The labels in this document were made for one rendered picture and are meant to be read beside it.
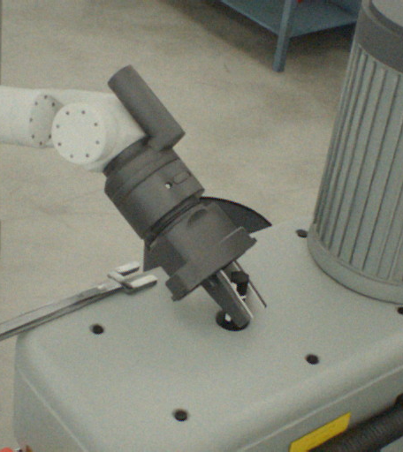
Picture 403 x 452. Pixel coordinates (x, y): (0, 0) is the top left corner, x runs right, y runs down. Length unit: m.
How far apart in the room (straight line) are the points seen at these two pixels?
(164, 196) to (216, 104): 4.60
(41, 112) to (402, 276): 0.45
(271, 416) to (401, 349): 0.19
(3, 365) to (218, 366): 2.78
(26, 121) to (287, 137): 4.36
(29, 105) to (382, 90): 0.38
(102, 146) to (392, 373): 0.41
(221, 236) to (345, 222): 0.16
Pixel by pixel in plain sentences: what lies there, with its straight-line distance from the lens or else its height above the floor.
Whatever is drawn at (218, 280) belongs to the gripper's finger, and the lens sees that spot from 1.06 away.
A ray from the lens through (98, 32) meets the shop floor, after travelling 6.33.
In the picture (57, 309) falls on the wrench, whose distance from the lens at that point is 1.07.
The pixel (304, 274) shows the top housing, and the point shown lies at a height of 1.89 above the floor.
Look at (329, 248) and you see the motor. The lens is 1.18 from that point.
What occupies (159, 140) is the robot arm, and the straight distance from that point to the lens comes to 1.06.
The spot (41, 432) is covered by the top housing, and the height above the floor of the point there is 1.81.
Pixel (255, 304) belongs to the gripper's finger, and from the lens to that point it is 1.08.
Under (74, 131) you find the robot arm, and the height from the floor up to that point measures 2.06.
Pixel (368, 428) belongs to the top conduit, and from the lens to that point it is 1.14.
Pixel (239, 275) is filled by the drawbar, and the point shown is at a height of 1.95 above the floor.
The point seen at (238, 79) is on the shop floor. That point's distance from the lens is 5.95.
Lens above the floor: 2.58
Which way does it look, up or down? 34 degrees down
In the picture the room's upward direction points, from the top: 9 degrees clockwise
